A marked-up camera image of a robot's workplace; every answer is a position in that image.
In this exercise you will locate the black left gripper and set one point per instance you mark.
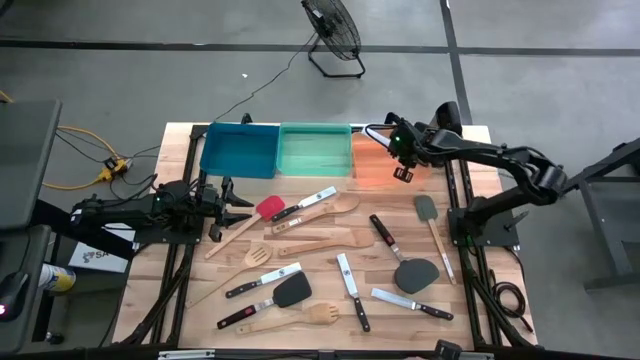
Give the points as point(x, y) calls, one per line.
point(211, 205)

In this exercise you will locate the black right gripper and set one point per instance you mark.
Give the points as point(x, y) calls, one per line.
point(405, 145)

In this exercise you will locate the slotted wooden spatula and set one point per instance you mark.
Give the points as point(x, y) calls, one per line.
point(257, 256)

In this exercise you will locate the wooden spoon with label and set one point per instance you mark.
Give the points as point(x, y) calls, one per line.
point(345, 203)

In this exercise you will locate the black turner rectangular blade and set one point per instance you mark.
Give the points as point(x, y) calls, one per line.
point(292, 290)

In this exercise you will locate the black turner round blade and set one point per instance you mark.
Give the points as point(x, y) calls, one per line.
point(415, 276)

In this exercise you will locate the wooden spork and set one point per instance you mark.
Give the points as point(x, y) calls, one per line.
point(322, 314)

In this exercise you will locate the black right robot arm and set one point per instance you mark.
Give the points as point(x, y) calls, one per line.
point(500, 152)

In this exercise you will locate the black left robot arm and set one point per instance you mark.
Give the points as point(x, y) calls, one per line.
point(125, 212)

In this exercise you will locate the orange plastic bin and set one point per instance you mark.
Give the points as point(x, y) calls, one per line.
point(370, 165)

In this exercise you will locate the blue plastic bin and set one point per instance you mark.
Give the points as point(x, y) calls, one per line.
point(240, 150)

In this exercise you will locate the teal plastic bin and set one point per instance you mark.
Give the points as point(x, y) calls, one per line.
point(315, 150)

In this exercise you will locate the yellow black power plug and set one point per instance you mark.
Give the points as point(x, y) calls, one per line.
point(112, 167)

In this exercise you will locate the black floor fan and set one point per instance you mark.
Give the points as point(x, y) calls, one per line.
point(332, 25)

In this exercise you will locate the white paper booklet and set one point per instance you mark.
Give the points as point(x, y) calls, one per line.
point(100, 260)

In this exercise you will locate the black support beam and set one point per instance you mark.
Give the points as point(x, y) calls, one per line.
point(75, 227)

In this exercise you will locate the yellow white spray can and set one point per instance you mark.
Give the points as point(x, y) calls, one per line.
point(60, 279)

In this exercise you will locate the dark grey side table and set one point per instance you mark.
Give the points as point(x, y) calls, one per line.
point(25, 250)

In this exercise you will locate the black metal stand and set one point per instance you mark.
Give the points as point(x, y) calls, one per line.
point(602, 232)

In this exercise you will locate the black computer mouse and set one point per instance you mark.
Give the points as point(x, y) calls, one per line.
point(12, 295)

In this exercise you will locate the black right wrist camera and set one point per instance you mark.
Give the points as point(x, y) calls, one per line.
point(403, 175)

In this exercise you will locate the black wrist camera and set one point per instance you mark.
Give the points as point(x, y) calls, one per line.
point(403, 175)
point(215, 233)

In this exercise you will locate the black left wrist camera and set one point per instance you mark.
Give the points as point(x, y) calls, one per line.
point(215, 233)

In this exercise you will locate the black table frame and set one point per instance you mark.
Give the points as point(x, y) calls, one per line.
point(175, 280)

